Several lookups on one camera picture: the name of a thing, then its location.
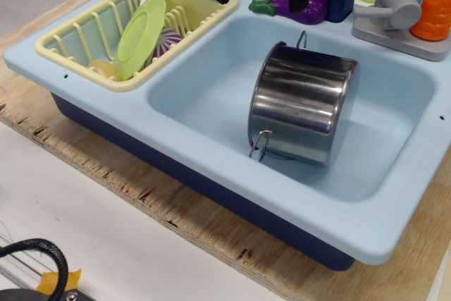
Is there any stainless steel pot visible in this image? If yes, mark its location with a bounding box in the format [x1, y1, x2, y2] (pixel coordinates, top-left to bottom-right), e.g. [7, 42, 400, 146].
[247, 32, 360, 166]

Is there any light blue toy sink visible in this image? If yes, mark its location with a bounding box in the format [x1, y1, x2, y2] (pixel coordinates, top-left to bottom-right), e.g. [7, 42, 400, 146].
[4, 0, 450, 271]

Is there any purple toy eggplant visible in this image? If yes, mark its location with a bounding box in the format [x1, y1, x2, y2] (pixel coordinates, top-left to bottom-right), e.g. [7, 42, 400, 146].
[249, 0, 328, 25]

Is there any purple white striped ball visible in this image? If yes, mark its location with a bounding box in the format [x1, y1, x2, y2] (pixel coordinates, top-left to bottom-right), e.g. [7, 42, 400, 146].
[152, 27, 183, 58]

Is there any green plastic plate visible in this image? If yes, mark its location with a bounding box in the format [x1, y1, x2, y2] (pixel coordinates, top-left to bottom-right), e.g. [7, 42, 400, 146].
[112, 0, 166, 81]

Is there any grey toy faucet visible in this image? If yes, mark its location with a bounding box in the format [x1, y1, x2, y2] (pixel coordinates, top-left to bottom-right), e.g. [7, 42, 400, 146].
[352, 0, 450, 61]

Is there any yellow dish rack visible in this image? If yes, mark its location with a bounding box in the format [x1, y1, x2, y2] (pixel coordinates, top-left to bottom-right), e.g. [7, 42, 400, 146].
[35, 0, 240, 92]

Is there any orange toy carrot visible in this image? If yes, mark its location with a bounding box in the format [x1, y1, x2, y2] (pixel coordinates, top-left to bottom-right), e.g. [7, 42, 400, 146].
[410, 0, 450, 41]

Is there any yellow round toy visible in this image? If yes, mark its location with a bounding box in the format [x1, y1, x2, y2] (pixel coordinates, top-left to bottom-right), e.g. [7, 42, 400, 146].
[87, 59, 121, 81]

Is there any wooden plywood board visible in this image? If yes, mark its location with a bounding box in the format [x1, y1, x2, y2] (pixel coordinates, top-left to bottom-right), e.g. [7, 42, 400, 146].
[0, 0, 451, 301]

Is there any yellow tape piece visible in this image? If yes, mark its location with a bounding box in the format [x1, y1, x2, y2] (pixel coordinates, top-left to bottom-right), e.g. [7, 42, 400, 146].
[36, 269, 82, 295]

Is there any black braided cable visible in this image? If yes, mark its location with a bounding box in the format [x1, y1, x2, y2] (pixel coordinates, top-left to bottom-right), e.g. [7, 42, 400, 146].
[0, 238, 69, 297]

